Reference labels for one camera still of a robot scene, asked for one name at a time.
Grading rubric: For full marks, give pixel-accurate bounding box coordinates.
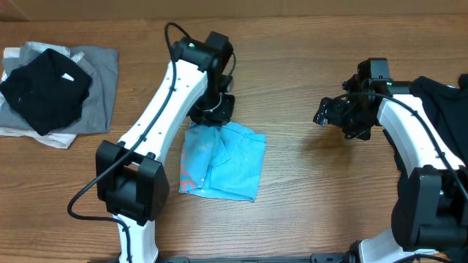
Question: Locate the light blue printed t-shirt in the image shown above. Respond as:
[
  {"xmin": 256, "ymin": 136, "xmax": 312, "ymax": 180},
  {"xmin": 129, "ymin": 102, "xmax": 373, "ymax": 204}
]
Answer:
[{"xmin": 178, "ymin": 122, "xmax": 266, "ymax": 202}]

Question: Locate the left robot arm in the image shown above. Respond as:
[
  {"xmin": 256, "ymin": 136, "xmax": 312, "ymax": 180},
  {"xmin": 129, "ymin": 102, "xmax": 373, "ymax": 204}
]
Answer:
[{"xmin": 96, "ymin": 31, "xmax": 235, "ymax": 262}]

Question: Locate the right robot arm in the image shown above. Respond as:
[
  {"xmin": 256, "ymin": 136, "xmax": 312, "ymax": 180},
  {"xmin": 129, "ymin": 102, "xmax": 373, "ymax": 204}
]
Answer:
[{"xmin": 311, "ymin": 58, "xmax": 467, "ymax": 262}]

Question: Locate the folded grey shirt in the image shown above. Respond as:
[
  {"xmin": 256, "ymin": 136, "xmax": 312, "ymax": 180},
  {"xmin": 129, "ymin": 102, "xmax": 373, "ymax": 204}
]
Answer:
[{"xmin": 2, "ymin": 42, "xmax": 119, "ymax": 134}]

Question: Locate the folded black shirt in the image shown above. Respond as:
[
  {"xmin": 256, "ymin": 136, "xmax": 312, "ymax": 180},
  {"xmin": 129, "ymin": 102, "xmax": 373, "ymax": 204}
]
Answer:
[{"xmin": 1, "ymin": 49, "xmax": 92, "ymax": 136}]

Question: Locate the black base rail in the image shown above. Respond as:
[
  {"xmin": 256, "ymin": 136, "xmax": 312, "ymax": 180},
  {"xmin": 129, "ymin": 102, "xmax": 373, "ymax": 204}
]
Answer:
[{"xmin": 158, "ymin": 252, "xmax": 359, "ymax": 263}]

